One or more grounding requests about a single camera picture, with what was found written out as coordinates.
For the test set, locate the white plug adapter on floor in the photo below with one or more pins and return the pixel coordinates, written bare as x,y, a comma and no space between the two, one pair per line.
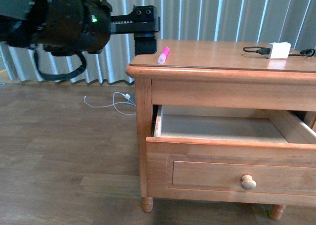
127,96

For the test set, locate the pink marker with clear cap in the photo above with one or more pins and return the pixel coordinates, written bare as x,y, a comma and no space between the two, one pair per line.
163,56

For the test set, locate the wooden two-drawer nightstand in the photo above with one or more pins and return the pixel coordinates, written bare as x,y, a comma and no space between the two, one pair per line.
214,74

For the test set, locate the grey floor socket box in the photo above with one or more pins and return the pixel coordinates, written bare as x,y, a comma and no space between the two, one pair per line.
132,100

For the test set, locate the grey pleated curtain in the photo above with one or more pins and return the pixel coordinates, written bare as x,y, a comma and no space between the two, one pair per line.
293,21

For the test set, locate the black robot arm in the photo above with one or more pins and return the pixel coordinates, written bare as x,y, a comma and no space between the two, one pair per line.
72,27

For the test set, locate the white charger adapter block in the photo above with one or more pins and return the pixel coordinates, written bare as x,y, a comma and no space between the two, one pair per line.
279,50

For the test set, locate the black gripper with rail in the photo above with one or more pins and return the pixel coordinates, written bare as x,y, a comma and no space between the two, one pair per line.
144,23

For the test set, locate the wooden drawer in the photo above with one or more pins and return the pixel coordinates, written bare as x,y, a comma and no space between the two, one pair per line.
235,155

